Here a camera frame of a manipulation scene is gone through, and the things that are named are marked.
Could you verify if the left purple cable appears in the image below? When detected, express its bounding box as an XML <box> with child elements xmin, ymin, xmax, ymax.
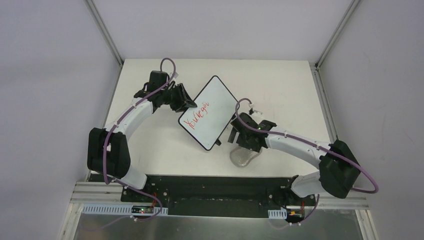
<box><xmin>102</xmin><ymin>57</ymin><xmax>176</xmax><ymax>222</ymax></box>

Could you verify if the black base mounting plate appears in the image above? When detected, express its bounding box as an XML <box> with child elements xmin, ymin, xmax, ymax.
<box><xmin>120</xmin><ymin>175</ymin><xmax>316</xmax><ymax>218</ymax></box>

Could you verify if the white cable duct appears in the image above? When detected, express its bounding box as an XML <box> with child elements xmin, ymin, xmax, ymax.
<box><xmin>267</xmin><ymin>208</ymin><xmax>288</xmax><ymax>220</ymax></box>
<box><xmin>82</xmin><ymin>203</ymin><xmax>169</xmax><ymax>217</ymax></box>

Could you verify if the left white cable duct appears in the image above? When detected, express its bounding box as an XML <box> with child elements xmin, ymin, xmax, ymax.
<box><xmin>82</xmin><ymin>203</ymin><xmax>169</xmax><ymax>217</ymax></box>

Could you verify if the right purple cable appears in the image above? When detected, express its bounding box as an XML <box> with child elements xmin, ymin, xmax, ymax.
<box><xmin>234</xmin><ymin>97</ymin><xmax>380</xmax><ymax>226</ymax></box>

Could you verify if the right white cable duct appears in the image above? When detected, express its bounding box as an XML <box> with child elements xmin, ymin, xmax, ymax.
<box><xmin>267</xmin><ymin>208</ymin><xmax>288</xmax><ymax>220</ymax></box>

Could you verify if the purple cable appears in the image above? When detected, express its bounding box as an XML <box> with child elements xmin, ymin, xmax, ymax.
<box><xmin>234</xmin><ymin>97</ymin><xmax>380</xmax><ymax>226</ymax></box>
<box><xmin>102</xmin><ymin>57</ymin><xmax>176</xmax><ymax>222</ymax></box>

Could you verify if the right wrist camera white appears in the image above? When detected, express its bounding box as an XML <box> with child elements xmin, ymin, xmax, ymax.
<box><xmin>248</xmin><ymin>103</ymin><xmax>263</xmax><ymax>116</ymax></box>

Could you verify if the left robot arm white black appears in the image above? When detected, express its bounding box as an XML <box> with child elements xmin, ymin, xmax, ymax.
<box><xmin>87</xmin><ymin>70</ymin><xmax>197</xmax><ymax>203</ymax></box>

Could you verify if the silver mesh sponge eraser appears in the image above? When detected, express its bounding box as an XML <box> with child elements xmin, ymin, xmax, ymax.
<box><xmin>229</xmin><ymin>146</ymin><xmax>262</xmax><ymax>168</ymax></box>

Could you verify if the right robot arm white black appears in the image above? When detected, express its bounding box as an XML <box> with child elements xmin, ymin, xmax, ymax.
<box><xmin>228</xmin><ymin>112</ymin><xmax>360</xmax><ymax>205</ymax></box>

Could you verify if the small black-framed whiteboard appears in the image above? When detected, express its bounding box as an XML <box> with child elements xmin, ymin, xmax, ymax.
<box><xmin>178</xmin><ymin>75</ymin><xmax>238</xmax><ymax>151</ymax></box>

